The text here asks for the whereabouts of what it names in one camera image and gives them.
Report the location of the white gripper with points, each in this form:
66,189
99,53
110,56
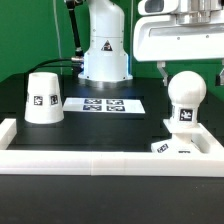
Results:
171,30

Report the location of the white lamp bulb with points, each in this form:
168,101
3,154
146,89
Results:
186,91

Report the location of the white lamp base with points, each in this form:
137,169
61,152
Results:
180,142

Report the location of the white lamp shade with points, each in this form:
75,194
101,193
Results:
43,105

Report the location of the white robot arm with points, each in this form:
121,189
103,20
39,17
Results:
106,60

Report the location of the white marker sheet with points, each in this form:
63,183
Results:
100,105

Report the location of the white U-shaped frame fence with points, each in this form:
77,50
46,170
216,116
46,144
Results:
207,164

